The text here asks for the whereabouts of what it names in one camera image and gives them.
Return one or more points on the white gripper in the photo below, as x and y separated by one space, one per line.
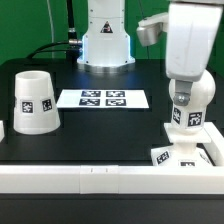
191 27

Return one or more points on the white lamp bulb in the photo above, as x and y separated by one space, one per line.
190 119

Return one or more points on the white lamp base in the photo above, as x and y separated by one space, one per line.
183 151

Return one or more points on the white lamp shade cone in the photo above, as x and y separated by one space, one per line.
35 110

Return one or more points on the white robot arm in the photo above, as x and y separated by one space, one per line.
106 45

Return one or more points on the white right fence bar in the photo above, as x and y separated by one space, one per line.
215 148

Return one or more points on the white fence bar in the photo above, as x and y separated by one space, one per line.
215 148
110 179

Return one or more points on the white marker sheet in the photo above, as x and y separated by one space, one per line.
87 98

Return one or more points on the white left fence block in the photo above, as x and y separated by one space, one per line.
2 133

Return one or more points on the white front fence bar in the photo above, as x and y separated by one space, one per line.
110 179

